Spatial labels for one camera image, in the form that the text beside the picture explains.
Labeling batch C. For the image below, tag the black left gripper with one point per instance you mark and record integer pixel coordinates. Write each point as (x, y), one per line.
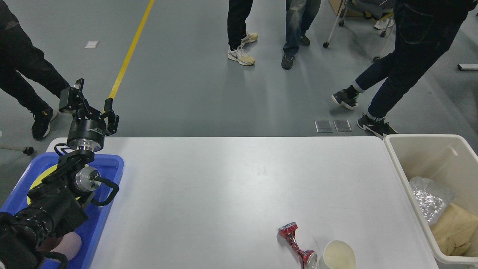
(86, 132)

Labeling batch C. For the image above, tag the yellow plate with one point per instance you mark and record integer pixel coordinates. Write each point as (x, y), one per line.
(44, 174)

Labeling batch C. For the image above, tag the pink mug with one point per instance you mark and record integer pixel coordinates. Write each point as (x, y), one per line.
(68, 244)

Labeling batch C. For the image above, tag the crushed red can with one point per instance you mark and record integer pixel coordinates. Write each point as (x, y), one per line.
(309, 258)

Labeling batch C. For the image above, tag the foil tray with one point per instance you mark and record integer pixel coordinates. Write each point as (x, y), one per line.
(433, 197)

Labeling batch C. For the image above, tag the brown paper bag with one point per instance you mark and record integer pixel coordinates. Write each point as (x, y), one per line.
(453, 230)

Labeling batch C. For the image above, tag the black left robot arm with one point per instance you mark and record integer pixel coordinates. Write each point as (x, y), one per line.
(58, 204)

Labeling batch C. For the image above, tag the blue plastic tray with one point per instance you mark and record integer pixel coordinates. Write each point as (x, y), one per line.
(109, 167)

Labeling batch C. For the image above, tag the person at left edge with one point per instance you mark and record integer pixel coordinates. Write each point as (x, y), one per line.
(21, 60)

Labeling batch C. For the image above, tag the person in blue jeans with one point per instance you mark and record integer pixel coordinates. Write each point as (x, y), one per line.
(299, 16)

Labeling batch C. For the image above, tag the metal floor plates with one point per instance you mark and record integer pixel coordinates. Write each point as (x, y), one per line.
(326, 126)

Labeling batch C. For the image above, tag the white rolling chair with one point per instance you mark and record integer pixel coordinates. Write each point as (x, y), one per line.
(377, 10)

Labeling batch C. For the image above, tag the person in black trousers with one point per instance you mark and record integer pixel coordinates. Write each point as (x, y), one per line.
(425, 30)

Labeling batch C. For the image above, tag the beige plastic bin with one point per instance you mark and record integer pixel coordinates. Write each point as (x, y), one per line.
(447, 159)

